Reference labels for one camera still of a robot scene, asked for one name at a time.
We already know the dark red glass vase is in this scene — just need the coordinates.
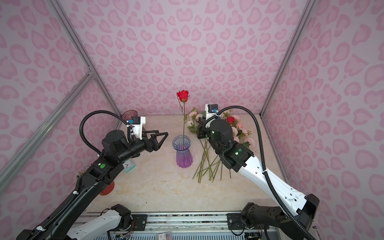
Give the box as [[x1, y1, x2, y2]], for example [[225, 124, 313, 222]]
[[122, 110, 138, 121]]

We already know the red pen holder cup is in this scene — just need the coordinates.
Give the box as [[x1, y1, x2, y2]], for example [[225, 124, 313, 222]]
[[99, 182, 115, 196]]

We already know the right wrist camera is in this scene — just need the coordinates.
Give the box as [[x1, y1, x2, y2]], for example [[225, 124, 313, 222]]
[[205, 104, 219, 120]]

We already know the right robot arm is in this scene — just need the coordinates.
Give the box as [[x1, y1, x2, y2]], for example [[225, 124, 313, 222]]
[[197, 119, 320, 240]]

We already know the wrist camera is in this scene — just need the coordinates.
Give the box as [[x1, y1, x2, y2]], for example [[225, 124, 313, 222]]
[[127, 116, 146, 142], [205, 104, 219, 120]]

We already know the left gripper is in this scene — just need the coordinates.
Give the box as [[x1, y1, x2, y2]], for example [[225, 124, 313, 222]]
[[117, 129, 169, 165]]

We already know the purple gradient glass vase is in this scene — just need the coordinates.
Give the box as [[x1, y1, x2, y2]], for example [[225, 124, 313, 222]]
[[172, 135, 193, 169]]

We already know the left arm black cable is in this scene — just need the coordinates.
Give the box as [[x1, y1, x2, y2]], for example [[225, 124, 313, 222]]
[[79, 110, 133, 155]]

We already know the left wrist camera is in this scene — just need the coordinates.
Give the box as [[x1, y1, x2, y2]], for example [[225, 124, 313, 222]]
[[127, 116, 146, 142]]

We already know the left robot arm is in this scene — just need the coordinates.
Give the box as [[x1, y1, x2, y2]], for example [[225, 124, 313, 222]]
[[17, 130, 168, 240]]

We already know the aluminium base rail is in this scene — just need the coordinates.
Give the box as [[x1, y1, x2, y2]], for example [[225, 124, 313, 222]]
[[71, 210, 313, 240]]

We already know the red rose stem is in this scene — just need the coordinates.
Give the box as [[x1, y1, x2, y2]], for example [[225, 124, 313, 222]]
[[176, 90, 189, 137], [227, 117, 236, 125]]

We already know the pink peony stem pile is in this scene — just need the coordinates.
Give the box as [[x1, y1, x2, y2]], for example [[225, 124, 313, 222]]
[[186, 108, 255, 183]]

